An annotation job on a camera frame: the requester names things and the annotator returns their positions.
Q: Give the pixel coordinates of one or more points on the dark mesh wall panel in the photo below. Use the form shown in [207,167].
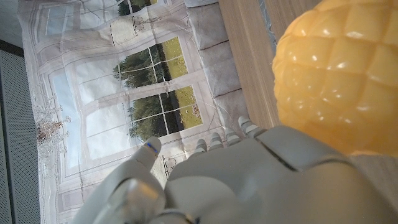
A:
[18,140]

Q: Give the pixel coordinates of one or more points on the printed window backdrop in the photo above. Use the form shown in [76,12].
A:
[102,93]

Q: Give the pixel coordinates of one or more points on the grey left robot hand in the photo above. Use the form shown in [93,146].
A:
[248,180]

